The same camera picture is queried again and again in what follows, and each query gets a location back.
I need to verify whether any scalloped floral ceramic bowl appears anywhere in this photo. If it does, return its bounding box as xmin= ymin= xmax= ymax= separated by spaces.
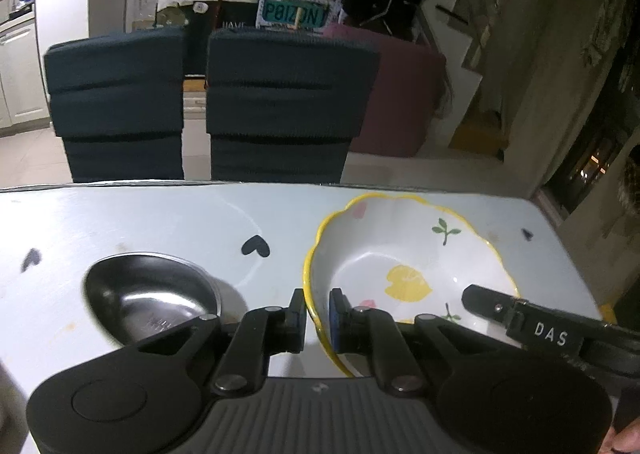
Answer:
xmin=303 ymin=193 xmax=521 ymax=379

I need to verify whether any white lower kitchen cabinet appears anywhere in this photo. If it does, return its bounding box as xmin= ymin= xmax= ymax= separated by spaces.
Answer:
xmin=0 ymin=9 xmax=52 ymax=137

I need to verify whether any teal framed sign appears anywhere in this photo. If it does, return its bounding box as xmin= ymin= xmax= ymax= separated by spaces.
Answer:
xmin=256 ymin=0 xmax=329 ymax=33

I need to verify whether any dark blue chair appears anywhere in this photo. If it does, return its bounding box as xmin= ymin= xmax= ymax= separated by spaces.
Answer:
xmin=206 ymin=27 xmax=381 ymax=183
xmin=44 ymin=26 xmax=187 ymax=183

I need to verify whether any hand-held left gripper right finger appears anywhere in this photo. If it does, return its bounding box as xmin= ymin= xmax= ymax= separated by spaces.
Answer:
xmin=327 ymin=288 xmax=497 ymax=395

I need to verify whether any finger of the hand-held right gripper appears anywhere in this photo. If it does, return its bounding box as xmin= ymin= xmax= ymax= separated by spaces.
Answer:
xmin=461 ymin=284 xmax=531 ymax=333

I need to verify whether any floral dark curtain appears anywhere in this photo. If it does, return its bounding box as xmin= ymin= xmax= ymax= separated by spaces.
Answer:
xmin=582 ymin=0 xmax=640 ymax=85

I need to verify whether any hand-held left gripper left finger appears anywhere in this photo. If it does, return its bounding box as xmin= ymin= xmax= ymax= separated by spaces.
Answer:
xmin=135 ymin=289 xmax=308 ymax=398

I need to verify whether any round steel bowl with handle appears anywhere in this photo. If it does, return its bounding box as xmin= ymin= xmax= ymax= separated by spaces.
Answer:
xmin=82 ymin=251 xmax=224 ymax=349

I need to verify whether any maroon chair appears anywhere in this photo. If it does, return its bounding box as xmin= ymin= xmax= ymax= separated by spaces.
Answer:
xmin=322 ymin=23 xmax=447 ymax=158

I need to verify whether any person's right hand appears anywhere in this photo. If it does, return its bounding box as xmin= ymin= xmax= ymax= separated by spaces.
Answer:
xmin=607 ymin=421 xmax=640 ymax=454

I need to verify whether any dark glass door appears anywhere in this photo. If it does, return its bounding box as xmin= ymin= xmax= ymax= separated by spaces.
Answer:
xmin=540 ymin=124 xmax=632 ymax=221

